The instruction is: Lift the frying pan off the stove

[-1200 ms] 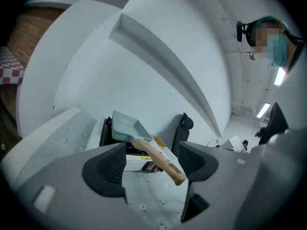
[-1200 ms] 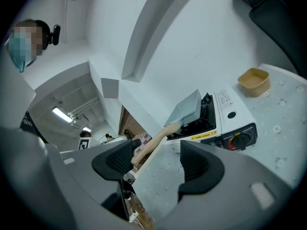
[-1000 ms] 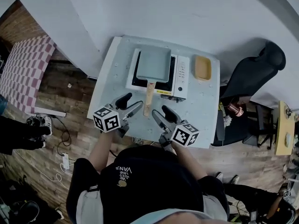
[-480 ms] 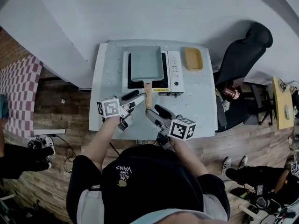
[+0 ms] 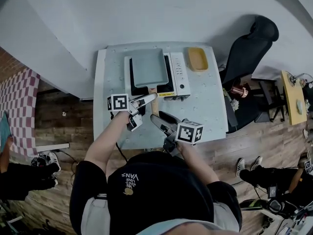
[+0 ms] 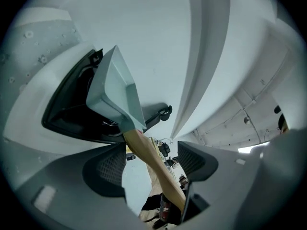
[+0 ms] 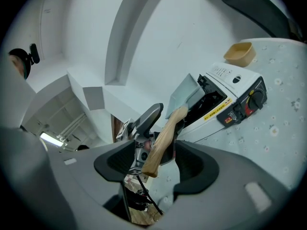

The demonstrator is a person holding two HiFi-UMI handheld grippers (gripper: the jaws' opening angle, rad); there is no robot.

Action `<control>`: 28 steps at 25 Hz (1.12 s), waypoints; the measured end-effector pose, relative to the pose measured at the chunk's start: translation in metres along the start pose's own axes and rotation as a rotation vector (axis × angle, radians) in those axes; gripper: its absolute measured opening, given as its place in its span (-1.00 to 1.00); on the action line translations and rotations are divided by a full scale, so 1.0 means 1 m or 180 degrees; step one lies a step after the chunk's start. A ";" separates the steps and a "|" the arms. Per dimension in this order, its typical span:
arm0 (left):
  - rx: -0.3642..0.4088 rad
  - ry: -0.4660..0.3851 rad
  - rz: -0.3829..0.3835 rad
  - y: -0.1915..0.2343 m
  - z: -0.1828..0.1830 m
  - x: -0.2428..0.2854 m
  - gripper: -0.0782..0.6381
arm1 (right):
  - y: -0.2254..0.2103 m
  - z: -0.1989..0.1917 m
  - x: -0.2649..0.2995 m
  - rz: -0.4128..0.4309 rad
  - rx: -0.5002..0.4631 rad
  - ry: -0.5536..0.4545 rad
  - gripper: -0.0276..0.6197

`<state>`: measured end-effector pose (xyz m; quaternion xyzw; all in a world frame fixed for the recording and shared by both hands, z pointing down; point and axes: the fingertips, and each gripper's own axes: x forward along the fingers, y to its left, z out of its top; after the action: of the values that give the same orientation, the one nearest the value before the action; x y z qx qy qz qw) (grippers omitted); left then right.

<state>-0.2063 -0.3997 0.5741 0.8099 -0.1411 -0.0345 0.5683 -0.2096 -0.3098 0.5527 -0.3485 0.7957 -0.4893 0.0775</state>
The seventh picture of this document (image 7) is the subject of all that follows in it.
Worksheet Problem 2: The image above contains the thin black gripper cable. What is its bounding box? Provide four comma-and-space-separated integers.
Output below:
134, 173, 164, 216

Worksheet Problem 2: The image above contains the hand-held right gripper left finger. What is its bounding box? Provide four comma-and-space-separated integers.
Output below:
0, 126, 137, 230

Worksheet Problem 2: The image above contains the white countertop appliance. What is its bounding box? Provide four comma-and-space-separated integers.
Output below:
178, 61, 268, 142

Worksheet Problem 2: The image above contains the tan plastic container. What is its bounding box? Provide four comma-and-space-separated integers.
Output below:
223, 42, 257, 68

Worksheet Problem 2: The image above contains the ceiling light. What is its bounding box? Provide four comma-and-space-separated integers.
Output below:
39, 131, 63, 149

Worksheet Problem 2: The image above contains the white table with floral cloth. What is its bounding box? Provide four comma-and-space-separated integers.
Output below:
148, 38, 307, 215

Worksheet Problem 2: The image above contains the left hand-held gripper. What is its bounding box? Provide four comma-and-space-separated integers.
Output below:
117, 103, 178, 177

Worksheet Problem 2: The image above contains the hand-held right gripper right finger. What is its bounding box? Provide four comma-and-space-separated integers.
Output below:
165, 139, 298, 230

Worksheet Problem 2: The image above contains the black head-mounted camera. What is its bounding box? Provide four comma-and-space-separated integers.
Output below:
23, 43, 41, 66

